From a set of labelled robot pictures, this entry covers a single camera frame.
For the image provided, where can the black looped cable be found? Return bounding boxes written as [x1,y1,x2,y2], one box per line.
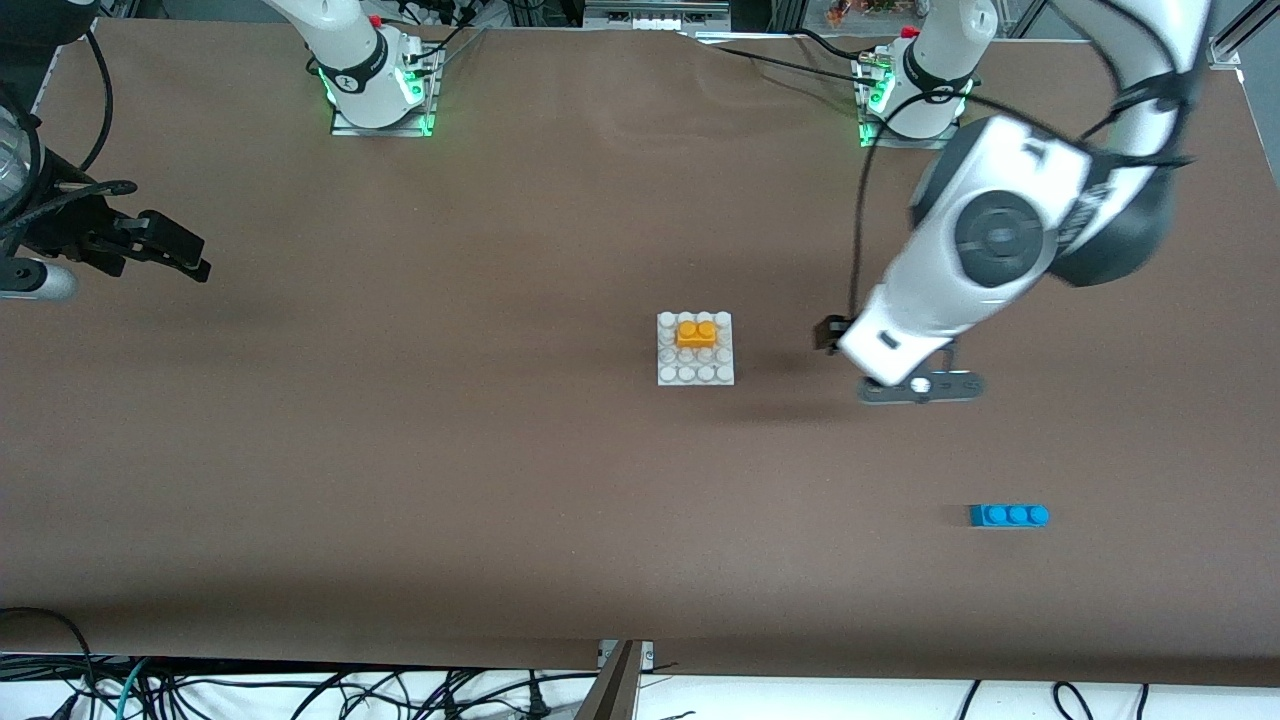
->
[0,607,98,720]

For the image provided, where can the blue three-stud block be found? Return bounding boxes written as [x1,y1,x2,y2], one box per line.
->
[968,503,1051,529]

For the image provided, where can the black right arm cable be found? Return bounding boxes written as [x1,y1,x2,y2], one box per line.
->
[0,25,141,261]

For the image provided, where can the teal cable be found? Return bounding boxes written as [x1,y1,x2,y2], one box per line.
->
[100,655,151,720]

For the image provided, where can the grey metal box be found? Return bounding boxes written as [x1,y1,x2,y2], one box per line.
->
[583,0,733,33]

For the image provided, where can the brown table cover sheet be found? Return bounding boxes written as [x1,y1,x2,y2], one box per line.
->
[0,18,1280,691]

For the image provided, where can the aluminium frame profile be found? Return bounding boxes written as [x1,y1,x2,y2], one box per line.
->
[1208,0,1280,69]

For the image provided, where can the white power strip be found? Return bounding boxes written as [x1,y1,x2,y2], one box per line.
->
[395,0,476,26]

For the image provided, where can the dark metal beam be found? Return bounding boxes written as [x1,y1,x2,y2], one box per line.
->
[575,642,641,720]

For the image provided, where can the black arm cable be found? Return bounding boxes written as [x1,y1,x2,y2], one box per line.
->
[848,0,1201,326]
[0,25,141,261]

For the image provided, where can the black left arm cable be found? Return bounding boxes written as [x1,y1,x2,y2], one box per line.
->
[848,0,1201,326]

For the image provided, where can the thin grey cable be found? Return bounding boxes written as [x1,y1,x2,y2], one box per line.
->
[428,24,491,73]

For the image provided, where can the orange red clutter item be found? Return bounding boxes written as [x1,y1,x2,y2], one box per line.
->
[825,0,901,26]

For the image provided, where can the white studded base plate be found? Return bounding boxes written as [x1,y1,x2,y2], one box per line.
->
[657,311,737,387]

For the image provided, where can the silver table edge bracket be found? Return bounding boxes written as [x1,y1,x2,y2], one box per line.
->
[598,640,656,673]

